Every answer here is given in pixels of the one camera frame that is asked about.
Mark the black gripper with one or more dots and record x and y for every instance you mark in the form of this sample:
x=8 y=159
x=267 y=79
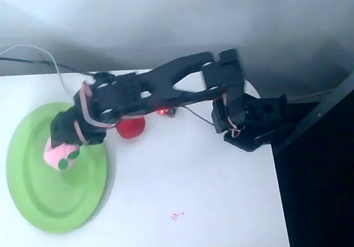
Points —
x=64 y=126

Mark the pink plush peach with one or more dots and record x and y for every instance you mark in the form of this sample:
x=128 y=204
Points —
x=59 y=154

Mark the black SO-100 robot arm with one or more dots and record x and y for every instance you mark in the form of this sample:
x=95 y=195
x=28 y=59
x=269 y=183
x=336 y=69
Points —
x=193 y=89

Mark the green oval plastic plate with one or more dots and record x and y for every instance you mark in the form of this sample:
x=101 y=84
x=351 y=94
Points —
x=72 y=191

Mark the red plush apple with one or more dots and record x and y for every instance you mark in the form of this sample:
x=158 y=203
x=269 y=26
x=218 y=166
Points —
x=131 y=129

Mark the control board with red LED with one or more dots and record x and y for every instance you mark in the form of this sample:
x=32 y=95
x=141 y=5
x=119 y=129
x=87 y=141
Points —
x=166 y=111

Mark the grey metal bar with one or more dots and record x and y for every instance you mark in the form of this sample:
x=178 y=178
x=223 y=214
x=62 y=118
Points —
x=312 y=117

